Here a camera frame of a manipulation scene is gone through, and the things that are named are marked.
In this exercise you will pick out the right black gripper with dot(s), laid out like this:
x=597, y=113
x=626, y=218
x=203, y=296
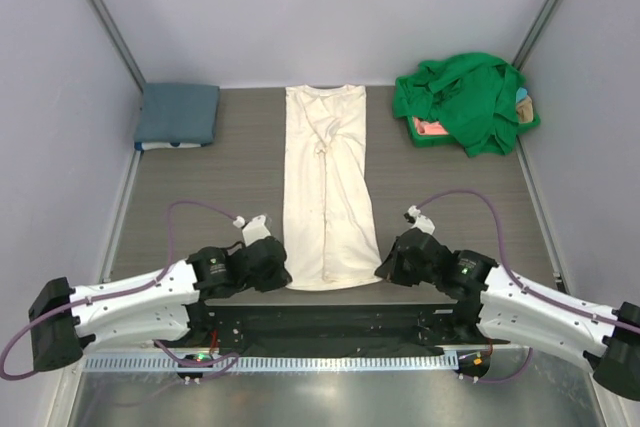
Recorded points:
x=390, y=269

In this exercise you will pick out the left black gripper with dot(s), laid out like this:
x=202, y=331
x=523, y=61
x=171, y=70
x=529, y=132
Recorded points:
x=280, y=276

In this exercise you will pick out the cream white t shirt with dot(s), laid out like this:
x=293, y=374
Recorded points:
x=328, y=225

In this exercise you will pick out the green plastic bin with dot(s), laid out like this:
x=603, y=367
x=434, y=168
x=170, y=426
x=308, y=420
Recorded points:
x=422, y=142

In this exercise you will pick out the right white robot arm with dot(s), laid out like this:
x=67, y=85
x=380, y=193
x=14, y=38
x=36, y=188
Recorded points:
x=493, y=302

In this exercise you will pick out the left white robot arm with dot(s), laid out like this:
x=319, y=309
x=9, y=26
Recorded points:
x=166, y=306

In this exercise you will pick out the pink t shirt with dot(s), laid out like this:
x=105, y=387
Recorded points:
x=428, y=129

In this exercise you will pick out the green t shirt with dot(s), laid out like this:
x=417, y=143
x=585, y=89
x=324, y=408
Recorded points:
x=471, y=95

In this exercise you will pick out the folded blue t shirt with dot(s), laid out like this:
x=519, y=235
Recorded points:
x=177, y=113

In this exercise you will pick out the cyan blue t shirt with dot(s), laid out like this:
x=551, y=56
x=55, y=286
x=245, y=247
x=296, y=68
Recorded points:
x=521, y=94

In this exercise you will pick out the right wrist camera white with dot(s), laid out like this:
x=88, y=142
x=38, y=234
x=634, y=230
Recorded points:
x=418, y=220

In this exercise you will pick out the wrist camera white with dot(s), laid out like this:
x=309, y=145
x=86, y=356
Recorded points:
x=418, y=220
x=253, y=230

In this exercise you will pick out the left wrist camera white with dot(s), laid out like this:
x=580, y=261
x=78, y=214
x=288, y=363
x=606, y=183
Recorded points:
x=253, y=230

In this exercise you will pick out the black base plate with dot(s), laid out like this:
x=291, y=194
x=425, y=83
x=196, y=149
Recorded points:
x=330, y=331

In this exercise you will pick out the slotted cable duct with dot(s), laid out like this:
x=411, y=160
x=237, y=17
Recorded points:
x=157, y=362

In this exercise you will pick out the right aluminium frame post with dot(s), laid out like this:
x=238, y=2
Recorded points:
x=536, y=30

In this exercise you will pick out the aluminium frame post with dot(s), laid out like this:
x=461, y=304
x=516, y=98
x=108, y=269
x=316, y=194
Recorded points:
x=536, y=30
x=103, y=14

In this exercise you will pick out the left aluminium frame post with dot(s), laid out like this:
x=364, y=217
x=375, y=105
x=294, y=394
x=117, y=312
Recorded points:
x=103, y=14

